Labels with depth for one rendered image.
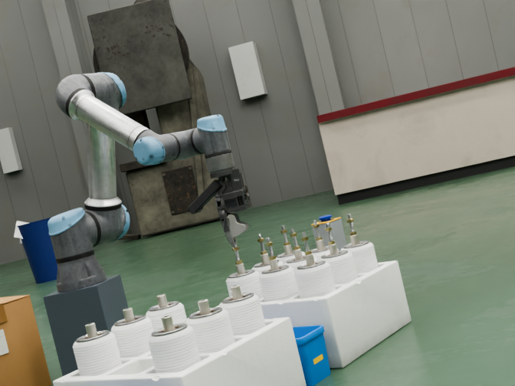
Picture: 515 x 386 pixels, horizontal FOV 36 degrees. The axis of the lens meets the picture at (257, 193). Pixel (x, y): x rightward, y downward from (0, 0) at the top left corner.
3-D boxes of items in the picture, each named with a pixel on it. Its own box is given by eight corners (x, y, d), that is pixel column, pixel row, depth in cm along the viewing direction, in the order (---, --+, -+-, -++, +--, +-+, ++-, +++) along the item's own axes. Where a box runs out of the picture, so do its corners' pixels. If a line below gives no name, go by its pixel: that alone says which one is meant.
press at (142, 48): (248, 210, 949) (197, -6, 939) (222, 223, 831) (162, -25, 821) (143, 233, 981) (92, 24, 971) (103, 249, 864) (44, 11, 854)
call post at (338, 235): (333, 321, 249) (310, 225, 248) (344, 315, 255) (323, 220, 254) (352, 319, 245) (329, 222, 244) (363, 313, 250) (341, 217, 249)
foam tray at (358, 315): (224, 371, 219) (209, 309, 218) (301, 328, 250) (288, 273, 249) (343, 368, 195) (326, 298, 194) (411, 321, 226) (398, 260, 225)
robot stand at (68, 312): (67, 394, 238) (42, 297, 237) (92, 374, 255) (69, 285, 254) (120, 384, 233) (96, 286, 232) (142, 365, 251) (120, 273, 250)
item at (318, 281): (348, 332, 201) (332, 263, 200) (312, 341, 200) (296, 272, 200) (341, 325, 211) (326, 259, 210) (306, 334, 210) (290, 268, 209)
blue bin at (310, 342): (218, 389, 203) (206, 344, 203) (243, 374, 212) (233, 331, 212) (313, 388, 185) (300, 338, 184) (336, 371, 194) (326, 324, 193)
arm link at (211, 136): (206, 119, 223) (228, 112, 218) (215, 156, 224) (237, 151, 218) (188, 121, 217) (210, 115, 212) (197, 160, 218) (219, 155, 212)
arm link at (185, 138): (153, 137, 221) (180, 129, 215) (180, 132, 230) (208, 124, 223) (159, 164, 222) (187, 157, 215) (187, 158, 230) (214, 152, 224)
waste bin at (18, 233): (37, 286, 614) (21, 219, 612) (17, 287, 645) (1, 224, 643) (87, 270, 643) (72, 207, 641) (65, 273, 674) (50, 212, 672)
